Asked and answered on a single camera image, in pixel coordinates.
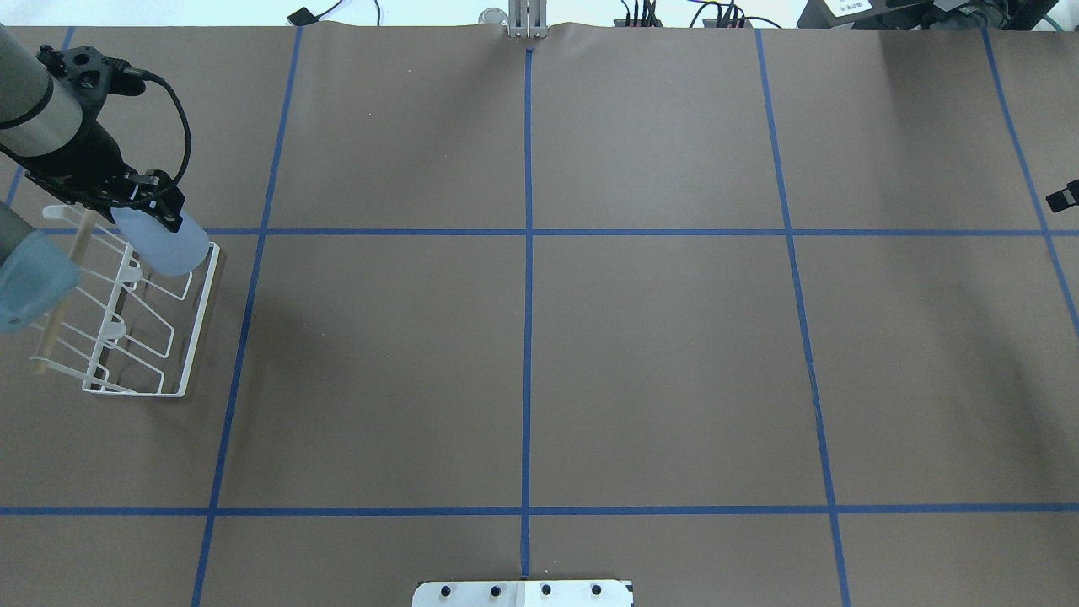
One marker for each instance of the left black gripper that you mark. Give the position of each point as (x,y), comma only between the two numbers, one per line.
(84,160)

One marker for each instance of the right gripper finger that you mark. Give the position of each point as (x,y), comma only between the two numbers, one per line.
(1064,199)

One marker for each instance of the light blue plastic cup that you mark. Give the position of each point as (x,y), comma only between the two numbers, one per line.
(168,253)

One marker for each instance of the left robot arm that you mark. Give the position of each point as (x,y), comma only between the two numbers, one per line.
(51,103)

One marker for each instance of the black laptop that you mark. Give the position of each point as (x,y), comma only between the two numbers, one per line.
(924,15)

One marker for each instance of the small black puck device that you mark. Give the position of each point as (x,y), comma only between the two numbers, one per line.
(302,17)

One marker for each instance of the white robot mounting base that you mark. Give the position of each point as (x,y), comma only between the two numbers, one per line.
(565,592)

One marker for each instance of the white wire cup holder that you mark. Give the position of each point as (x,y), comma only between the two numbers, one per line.
(126,330)

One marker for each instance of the aluminium frame post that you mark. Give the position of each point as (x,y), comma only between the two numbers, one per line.
(527,19)

